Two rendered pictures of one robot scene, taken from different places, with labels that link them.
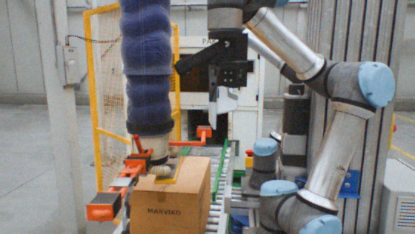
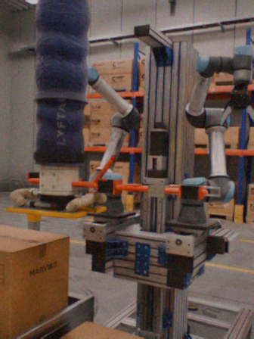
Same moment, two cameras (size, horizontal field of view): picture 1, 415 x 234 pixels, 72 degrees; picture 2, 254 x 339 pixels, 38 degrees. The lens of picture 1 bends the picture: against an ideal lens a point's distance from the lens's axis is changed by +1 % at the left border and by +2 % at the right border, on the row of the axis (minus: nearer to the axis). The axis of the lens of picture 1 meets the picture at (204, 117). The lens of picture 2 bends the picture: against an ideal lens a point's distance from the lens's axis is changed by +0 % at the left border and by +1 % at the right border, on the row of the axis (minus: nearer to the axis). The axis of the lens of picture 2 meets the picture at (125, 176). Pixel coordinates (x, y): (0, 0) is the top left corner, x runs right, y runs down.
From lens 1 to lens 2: 1.80 m
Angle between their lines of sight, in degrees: 69
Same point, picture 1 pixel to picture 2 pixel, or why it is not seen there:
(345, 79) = (218, 116)
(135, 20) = (83, 46)
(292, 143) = (162, 162)
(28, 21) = not seen: outside the picture
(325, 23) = (184, 85)
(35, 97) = not seen: outside the picture
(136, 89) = (76, 116)
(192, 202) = (66, 247)
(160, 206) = (41, 263)
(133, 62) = (78, 87)
